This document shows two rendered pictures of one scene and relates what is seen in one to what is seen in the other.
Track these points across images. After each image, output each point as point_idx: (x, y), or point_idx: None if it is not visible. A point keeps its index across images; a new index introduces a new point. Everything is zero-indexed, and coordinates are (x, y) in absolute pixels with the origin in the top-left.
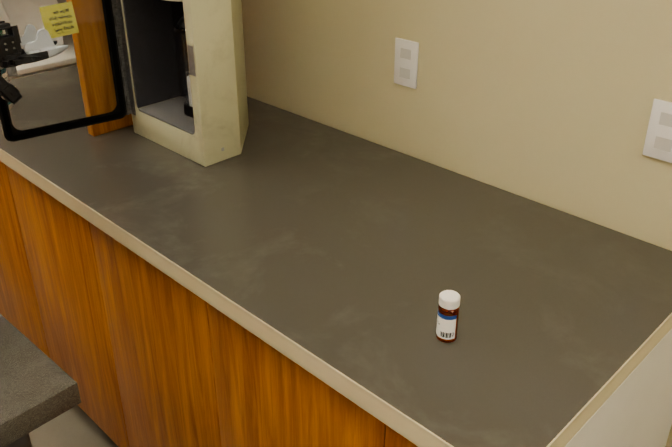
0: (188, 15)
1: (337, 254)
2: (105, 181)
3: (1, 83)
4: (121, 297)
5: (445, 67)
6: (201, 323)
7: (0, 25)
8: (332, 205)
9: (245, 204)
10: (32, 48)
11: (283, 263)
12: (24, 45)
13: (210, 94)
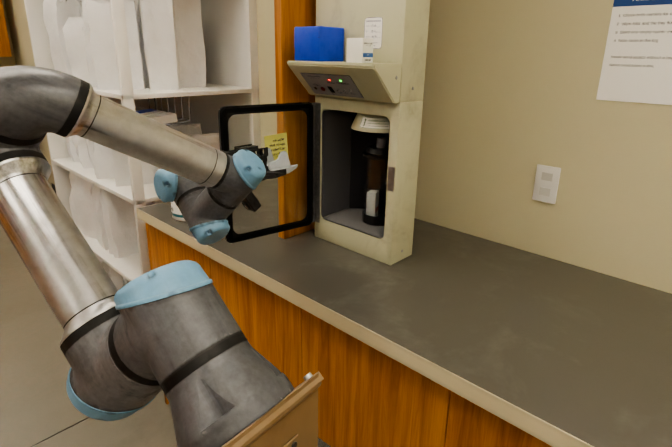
0: (394, 143)
1: (564, 349)
2: (315, 277)
3: (249, 194)
4: (327, 380)
5: (587, 187)
6: (436, 414)
7: (251, 147)
8: (521, 300)
9: (446, 299)
10: (274, 166)
11: (523, 358)
12: (269, 163)
13: (400, 206)
